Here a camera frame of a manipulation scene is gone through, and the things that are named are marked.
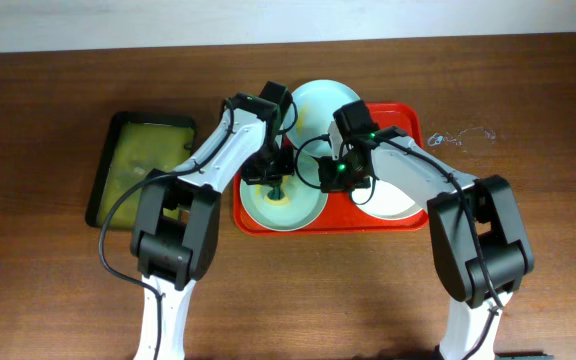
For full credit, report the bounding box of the mint green plate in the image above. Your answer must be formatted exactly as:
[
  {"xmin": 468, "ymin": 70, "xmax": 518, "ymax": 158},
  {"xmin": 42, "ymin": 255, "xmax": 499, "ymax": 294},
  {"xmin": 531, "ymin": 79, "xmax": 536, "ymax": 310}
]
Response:
[{"xmin": 239, "ymin": 146, "xmax": 328, "ymax": 231}]

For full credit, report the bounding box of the white plate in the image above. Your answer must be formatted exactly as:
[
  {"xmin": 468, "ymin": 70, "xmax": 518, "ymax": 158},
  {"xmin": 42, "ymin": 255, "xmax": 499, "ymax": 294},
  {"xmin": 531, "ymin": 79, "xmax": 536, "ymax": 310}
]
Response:
[{"xmin": 350, "ymin": 180, "xmax": 422, "ymax": 221}]

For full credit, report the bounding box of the red plastic tray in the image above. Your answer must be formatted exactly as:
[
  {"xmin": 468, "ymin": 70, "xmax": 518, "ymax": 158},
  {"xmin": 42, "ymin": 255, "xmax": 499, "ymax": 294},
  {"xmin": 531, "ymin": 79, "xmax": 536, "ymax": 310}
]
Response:
[{"xmin": 232, "ymin": 102, "xmax": 429, "ymax": 236}]

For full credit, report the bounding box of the light blue top plate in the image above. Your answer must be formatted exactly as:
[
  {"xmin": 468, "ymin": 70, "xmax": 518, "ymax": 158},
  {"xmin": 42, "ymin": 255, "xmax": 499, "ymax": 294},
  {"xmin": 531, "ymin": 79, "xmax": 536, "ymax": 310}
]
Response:
[{"xmin": 284, "ymin": 80, "xmax": 360, "ymax": 159}]

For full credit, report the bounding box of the black tray with green liquid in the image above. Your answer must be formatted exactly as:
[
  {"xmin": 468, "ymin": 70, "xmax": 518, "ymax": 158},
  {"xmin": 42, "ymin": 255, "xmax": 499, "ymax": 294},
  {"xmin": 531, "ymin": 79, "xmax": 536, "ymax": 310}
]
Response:
[{"xmin": 85, "ymin": 111, "xmax": 197, "ymax": 228}]

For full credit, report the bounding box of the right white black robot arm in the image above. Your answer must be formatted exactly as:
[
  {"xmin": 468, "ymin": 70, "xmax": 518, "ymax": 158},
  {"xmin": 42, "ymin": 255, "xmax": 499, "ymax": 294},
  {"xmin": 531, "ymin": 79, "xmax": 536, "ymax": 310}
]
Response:
[{"xmin": 319, "ymin": 100, "xmax": 535, "ymax": 359}]

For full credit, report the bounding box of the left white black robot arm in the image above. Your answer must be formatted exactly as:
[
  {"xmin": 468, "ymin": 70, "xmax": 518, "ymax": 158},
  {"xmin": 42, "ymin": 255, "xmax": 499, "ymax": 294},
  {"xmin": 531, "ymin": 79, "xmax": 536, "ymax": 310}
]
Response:
[{"xmin": 130, "ymin": 81, "xmax": 296, "ymax": 359}]

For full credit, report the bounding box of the yellow green sponge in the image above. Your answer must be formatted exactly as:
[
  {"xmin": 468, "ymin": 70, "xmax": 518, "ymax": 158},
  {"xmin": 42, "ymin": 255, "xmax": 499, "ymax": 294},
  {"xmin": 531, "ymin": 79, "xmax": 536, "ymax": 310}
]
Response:
[{"xmin": 263, "ymin": 188, "xmax": 290, "ymax": 206}]

